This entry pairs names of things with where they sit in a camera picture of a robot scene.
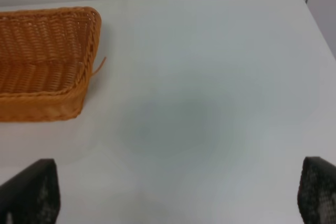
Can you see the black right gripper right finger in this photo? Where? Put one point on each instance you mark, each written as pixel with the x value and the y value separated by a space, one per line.
pixel 316 193

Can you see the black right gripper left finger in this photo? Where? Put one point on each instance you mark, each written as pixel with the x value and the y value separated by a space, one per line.
pixel 33 195

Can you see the orange woven wicker basket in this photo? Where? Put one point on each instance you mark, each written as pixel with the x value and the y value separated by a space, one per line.
pixel 47 58

